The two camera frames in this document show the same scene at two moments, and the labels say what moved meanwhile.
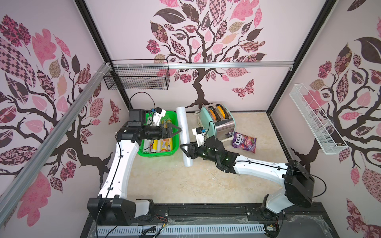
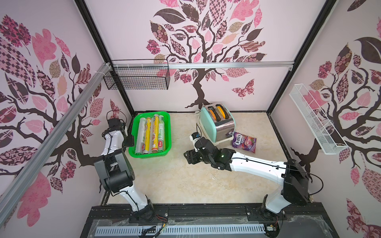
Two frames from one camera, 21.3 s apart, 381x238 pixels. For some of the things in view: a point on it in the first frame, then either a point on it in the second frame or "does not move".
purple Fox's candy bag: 246,143 does not move
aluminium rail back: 203,65 does not move
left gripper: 167,132 → 129,142
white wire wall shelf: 331,142 does not move
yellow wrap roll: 169,141 → 148,130
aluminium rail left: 7,197 does not move
